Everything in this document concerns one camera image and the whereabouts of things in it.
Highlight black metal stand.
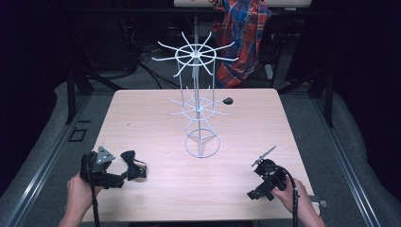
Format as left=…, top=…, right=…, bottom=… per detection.
left=277, top=61, right=336, bottom=130
left=64, top=61, right=125, bottom=126

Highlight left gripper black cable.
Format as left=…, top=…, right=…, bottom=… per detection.
left=85, top=154, right=102, bottom=227

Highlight black chair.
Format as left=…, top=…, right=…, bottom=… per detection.
left=264, top=13, right=296, bottom=90

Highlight person's right hand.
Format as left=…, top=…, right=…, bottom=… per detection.
left=271, top=178, right=313, bottom=219

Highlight metal floor rail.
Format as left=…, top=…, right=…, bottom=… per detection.
left=310, top=94, right=383, bottom=227
left=0, top=94, right=93, bottom=227

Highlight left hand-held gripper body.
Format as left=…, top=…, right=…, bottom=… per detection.
left=79, top=146, right=126, bottom=190

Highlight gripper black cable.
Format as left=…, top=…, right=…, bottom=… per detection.
left=85, top=154, right=102, bottom=227
left=275, top=166, right=300, bottom=227

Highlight black bow tie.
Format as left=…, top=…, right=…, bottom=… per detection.
left=120, top=149, right=140, bottom=173

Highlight red blue plaid cloth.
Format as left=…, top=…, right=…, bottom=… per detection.
left=212, top=0, right=272, bottom=90

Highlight person's left hand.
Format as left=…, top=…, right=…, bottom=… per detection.
left=66, top=172, right=104, bottom=219

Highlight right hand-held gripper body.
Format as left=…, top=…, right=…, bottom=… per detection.
left=251, top=145, right=296, bottom=194

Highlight white wire display rack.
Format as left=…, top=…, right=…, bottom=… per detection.
left=151, top=30, right=239, bottom=159

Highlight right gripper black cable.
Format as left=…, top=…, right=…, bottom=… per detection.
left=275, top=166, right=300, bottom=227

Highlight black floor cables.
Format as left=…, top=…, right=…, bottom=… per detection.
left=137, top=44, right=182, bottom=90

